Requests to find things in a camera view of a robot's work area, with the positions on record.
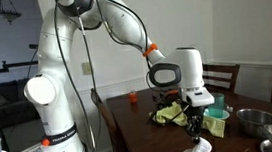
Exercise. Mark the hanging chandelier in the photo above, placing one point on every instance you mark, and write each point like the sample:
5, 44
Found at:
7, 13

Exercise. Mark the green cloth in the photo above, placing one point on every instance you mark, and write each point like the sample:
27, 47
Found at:
169, 113

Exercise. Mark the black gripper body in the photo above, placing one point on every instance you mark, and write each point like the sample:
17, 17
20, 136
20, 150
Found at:
194, 115

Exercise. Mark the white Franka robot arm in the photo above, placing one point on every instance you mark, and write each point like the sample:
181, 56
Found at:
57, 90

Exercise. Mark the teal plastic cup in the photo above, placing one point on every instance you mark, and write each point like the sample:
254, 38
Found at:
218, 105

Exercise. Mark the orange juice bottle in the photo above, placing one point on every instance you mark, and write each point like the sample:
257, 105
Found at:
133, 97

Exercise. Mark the dark sofa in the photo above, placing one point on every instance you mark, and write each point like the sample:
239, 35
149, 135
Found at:
11, 104

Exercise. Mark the steel pot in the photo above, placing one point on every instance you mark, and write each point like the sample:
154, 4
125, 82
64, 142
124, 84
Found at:
257, 121

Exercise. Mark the wall light switch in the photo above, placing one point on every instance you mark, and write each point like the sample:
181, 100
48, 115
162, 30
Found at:
86, 68

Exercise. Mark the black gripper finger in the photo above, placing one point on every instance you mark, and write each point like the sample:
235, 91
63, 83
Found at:
192, 134
199, 132

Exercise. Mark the teal bowl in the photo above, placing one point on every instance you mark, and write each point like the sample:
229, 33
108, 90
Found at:
226, 113

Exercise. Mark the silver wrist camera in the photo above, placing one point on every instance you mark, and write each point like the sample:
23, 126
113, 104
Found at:
198, 97

